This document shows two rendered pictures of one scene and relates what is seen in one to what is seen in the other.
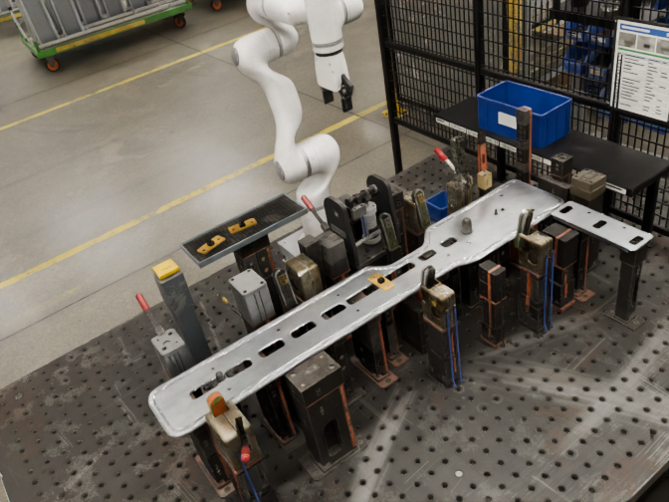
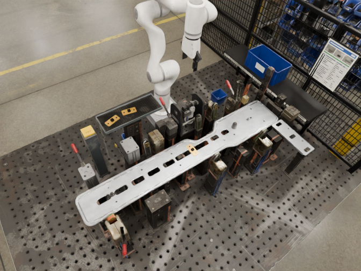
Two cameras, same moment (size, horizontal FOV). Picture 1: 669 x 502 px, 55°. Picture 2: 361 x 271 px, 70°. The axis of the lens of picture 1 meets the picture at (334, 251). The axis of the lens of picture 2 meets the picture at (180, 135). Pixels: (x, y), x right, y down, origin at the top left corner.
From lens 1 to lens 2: 63 cm
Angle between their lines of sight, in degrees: 19
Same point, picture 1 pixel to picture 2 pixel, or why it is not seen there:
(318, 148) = (170, 69)
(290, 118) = (159, 52)
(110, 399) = (52, 175)
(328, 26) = (196, 25)
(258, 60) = (147, 19)
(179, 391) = (91, 199)
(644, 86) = (329, 72)
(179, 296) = (93, 144)
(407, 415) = (192, 207)
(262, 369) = (132, 192)
